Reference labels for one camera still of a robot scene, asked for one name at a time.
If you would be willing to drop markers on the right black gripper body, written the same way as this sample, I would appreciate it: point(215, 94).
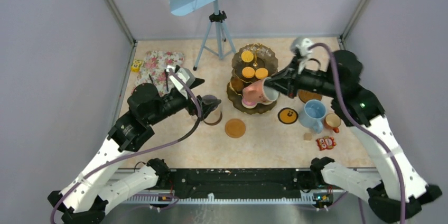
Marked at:
point(309, 80)

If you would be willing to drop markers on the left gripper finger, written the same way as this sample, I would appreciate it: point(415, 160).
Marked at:
point(213, 104)
point(192, 82)

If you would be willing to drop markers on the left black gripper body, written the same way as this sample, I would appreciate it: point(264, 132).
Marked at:
point(190, 106)

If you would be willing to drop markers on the large wooden saucer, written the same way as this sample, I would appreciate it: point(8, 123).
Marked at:
point(305, 96)

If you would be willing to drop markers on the yellow round biscuit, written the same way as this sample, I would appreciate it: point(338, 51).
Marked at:
point(247, 56)
point(261, 73)
point(248, 72)

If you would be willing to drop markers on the dark brown round coaster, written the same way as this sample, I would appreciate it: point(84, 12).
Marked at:
point(213, 118)

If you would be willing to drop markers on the pink patterned mug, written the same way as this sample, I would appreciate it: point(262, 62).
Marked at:
point(259, 93)

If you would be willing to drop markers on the round golden bun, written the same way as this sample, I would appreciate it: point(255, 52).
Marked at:
point(237, 84)

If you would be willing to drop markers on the light brown round coaster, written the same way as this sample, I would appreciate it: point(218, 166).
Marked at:
point(235, 128)

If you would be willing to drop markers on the black orange round coaster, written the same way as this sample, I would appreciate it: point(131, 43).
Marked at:
point(287, 116)

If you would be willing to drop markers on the black metal tongs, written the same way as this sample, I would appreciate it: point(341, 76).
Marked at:
point(160, 80)

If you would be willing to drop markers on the light blue mug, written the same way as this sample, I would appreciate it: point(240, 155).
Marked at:
point(312, 115)

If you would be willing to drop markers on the pink frosted donut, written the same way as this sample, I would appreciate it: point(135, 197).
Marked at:
point(248, 104)

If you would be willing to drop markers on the orange small mug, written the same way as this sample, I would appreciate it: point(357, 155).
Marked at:
point(332, 122)

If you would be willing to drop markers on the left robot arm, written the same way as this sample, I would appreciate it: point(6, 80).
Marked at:
point(90, 197)

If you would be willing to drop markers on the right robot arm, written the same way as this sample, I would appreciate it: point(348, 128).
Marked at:
point(399, 192)

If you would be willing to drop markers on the three-tier glass cake stand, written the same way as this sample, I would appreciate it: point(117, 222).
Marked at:
point(250, 64)

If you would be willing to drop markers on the blue tripod stand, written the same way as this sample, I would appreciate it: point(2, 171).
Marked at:
point(224, 41)

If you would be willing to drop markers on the floral serving tray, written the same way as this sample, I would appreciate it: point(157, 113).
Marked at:
point(157, 61)

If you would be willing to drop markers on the small wooden cube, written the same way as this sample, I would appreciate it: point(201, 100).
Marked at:
point(307, 136)

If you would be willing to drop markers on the red snack packet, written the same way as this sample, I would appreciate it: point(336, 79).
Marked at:
point(326, 143)

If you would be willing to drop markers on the yellow dice block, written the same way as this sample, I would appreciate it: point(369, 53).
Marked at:
point(136, 65)

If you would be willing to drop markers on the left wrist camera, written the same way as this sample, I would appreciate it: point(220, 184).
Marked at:
point(176, 76)

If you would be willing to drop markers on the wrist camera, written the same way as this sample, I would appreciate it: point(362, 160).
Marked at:
point(300, 47)
point(176, 76)

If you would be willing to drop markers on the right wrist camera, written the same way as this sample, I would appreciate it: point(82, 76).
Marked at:
point(300, 47)

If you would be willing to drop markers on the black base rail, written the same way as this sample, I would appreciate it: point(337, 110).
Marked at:
point(238, 186)

